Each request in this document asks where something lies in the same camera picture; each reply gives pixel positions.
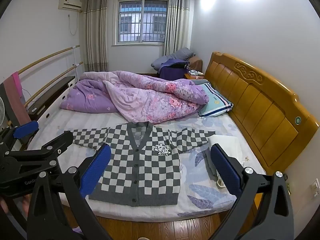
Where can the wooden wall rail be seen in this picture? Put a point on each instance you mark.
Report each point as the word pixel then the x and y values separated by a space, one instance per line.
pixel 47 58
pixel 55 78

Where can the barred window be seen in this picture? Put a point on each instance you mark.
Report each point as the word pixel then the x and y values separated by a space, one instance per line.
pixel 141 21

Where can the white air conditioner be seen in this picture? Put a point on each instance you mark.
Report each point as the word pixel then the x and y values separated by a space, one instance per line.
pixel 70 5

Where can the dark purple cloth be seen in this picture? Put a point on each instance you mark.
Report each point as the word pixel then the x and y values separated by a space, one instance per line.
pixel 171 73

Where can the white wall socket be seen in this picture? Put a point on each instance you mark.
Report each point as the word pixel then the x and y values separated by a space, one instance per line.
pixel 315 188

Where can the grey beige striped curtain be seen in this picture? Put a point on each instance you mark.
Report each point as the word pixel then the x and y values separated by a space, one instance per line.
pixel 175 22
pixel 96 32

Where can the wooden headboard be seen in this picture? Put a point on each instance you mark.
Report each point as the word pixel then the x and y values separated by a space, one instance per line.
pixel 262 105

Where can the brown chair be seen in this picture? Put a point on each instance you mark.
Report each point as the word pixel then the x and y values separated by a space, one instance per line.
pixel 196 62

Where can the white standing fan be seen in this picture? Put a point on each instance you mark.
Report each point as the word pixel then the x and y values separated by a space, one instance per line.
pixel 2 112

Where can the grey white checkered cardigan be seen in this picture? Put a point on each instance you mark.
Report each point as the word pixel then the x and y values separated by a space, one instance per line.
pixel 140 165

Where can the wooden nightstand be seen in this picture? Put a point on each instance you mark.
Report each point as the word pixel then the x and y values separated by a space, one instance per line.
pixel 193 76

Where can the folded grey cloth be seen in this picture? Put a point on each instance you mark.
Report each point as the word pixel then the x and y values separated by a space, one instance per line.
pixel 210 162

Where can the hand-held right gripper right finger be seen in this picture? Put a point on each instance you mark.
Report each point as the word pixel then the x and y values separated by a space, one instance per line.
pixel 225 170

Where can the black bag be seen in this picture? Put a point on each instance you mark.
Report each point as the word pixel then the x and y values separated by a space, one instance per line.
pixel 180 65

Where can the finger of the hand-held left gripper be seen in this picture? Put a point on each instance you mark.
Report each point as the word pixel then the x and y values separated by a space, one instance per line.
pixel 25 130
pixel 62 138

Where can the bed with leaf print sheet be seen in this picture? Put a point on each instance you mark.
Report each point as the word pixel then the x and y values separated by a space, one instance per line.
pixel 195 187

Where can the purple floral quilt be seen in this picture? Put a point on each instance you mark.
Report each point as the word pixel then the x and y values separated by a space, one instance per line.
pixel 150 95

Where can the folded white cloth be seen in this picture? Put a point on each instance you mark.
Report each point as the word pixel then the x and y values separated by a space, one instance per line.
pixel 225 141

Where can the striped teal pillow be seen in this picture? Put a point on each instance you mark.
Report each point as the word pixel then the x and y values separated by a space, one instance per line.
pixel 216 102

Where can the pink hanging cloth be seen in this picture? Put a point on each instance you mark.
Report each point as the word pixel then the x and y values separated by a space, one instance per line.
pixel 18 95

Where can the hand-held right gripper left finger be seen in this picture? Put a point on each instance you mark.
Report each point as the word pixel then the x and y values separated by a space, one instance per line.
pixel 96 170

